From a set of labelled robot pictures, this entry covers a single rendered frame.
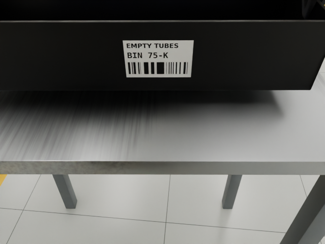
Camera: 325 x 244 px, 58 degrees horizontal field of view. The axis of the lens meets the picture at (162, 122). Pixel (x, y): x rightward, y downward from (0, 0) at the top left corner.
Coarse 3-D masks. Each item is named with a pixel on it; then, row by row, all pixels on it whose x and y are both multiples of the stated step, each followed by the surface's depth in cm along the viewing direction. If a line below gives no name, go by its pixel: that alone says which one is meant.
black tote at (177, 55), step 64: (0, 0) 52; (64, 0) 52; (128, 0) 52; (192, 0) 52; (256, 0) 52; (0, 64) 42; (64, 64) 42; (128, 64) 42; (192, 64) 42; (256, 64) 42; (320, 64) 42
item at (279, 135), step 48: (0, 96) 49; (48, 96) 49; (96, 96) 49; (144, 96) 49; (192, 96) 49; (240, 96) 49; (288, 96) 49; (0, 144) 41; (48, 144) 41; (96, 144) 41; (144, 144) 41; (192, 144) 41; (240, 144) 41; (288, 144) 41; (288, 240) 59
